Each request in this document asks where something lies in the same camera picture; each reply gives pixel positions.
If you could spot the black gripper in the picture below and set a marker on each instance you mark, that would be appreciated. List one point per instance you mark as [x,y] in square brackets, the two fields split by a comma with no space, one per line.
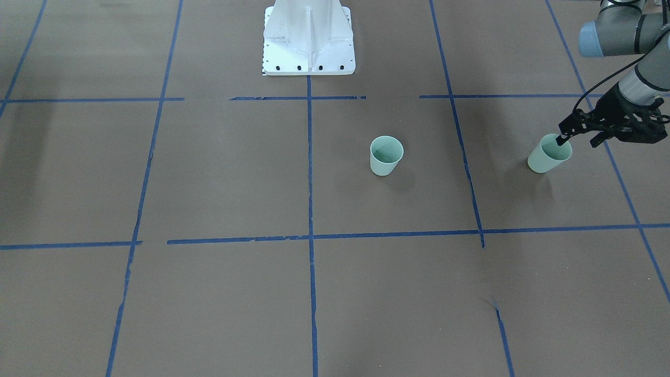
[611,110]

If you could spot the green cup moved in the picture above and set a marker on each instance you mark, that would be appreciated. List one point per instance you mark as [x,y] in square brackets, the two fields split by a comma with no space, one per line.
[551,151]

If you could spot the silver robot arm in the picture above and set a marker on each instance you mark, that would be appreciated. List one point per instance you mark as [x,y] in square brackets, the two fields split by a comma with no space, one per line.
[622,28]

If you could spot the green cup on table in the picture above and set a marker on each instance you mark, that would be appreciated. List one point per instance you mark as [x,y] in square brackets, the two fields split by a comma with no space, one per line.
[385,154]

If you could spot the white pedestal column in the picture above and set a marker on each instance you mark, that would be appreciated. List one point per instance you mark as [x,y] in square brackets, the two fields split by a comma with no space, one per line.
[308,38]

